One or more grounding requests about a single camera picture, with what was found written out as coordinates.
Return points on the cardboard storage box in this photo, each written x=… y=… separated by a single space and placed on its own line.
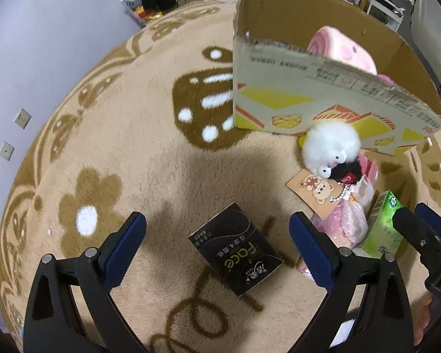
x=280 y=88

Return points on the white wall socket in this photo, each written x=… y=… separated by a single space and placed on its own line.
x=22 y=118

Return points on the snack bag by wall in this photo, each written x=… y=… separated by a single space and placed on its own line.
x=136 y=10

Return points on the person's right hand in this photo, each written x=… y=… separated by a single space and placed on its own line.
x=422 y=319

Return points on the white fluffy plush toy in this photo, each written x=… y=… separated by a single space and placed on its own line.
x=331 y=150

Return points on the black tissue pack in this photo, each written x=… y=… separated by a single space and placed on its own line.
x=236 y=249

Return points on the white rolling cart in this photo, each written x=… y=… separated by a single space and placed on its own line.
x=386 y=12

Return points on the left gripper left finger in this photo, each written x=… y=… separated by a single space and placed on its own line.
x=52 y=321

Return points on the pink plastic bundle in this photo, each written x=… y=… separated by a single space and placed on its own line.
x=347 y=225

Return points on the pink roll plush pillow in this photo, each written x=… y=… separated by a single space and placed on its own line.
x=332 y=43

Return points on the bear paper tag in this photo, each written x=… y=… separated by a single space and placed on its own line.
x=321 y=195

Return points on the green tissue pack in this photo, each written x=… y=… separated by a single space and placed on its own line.
x=382 y=237

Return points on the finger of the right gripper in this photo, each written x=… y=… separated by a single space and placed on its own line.
x=430 y=217

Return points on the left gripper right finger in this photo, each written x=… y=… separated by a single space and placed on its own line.
x=384 y=320

